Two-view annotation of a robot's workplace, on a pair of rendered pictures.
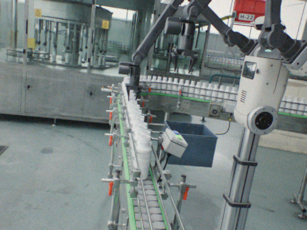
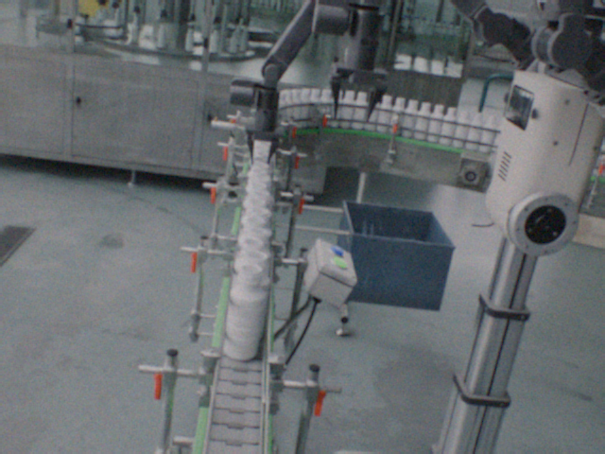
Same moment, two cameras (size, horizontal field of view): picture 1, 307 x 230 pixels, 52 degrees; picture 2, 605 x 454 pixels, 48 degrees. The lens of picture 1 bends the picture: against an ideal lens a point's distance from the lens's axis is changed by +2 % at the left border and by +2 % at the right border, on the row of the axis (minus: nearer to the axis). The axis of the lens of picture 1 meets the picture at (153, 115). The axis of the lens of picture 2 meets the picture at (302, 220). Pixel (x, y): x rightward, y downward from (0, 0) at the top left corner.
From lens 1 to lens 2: 0.20 m
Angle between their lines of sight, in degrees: 8
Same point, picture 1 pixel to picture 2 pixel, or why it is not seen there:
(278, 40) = (573, 52)
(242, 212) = (489, 417)
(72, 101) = (169, 134)
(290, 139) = not seen: outside the picture
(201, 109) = (442, 167)
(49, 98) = (121, 127)
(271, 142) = not seen: outside the picture
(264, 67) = (549, 105)
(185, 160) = (381, 294)
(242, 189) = (493, 370)
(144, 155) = (245, 311)
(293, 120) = not seen: outside the picture
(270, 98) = (561, 175)
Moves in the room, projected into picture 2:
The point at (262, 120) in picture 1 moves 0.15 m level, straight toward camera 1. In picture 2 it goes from (542, 224) to (530, 241)
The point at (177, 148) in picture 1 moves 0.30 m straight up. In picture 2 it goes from (334, 288) to (360, 139)
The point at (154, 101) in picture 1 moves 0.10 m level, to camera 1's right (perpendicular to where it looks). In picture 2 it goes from (337, 148) to (358, 151)
